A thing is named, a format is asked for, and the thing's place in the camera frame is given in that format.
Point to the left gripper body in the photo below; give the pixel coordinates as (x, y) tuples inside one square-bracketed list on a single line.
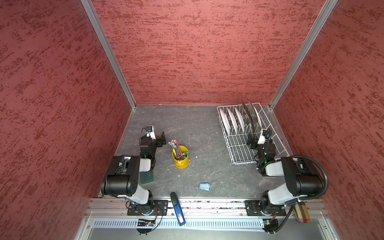
[(160, 139)]

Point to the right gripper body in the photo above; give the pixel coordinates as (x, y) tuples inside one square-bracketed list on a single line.
[(259, 141)]

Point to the square plate white back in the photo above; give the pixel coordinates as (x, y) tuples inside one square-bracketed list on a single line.
[(256, 119)]

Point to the square floral plate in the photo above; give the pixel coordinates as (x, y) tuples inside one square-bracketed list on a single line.
[(250, 120)]

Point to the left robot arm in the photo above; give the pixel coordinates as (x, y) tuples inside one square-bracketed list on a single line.
[(122, 179)]

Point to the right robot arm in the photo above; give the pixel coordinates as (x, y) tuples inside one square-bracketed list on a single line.
[(305, 179)]

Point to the coloured pencils bundle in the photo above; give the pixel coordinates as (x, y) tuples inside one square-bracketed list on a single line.
[(177, 150)]

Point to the yellow pencil cup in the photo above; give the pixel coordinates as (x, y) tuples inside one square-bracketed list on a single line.
[(183, 161)]

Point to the white round plate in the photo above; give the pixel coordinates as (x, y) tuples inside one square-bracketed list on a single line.
[(233, 120), (225, 121), (241, 121)]

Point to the green rectangular block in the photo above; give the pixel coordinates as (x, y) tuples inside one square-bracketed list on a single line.
[(146, 177)]

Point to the light blue eraser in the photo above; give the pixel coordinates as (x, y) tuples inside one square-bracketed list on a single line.
[(205, 186)]

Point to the plaid tape roll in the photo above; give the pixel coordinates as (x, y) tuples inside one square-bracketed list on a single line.
[(301, 213)]

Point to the blue black stapler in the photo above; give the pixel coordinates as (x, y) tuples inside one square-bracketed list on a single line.
[(177, 209)]

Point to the white wire dish rack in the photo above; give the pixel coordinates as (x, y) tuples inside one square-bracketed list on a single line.
[(239, 123)]

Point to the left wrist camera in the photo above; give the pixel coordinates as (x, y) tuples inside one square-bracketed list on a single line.
[(150, 132)]

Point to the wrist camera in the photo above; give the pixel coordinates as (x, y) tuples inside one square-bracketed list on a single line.
[(150, 132), (264, 136)]

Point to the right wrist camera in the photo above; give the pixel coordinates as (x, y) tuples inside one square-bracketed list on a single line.
[(264, 136)]

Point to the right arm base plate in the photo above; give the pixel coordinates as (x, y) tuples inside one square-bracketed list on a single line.
[(258, 209)]

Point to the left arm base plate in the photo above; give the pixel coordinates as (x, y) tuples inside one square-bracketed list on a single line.
[(152, 208)]

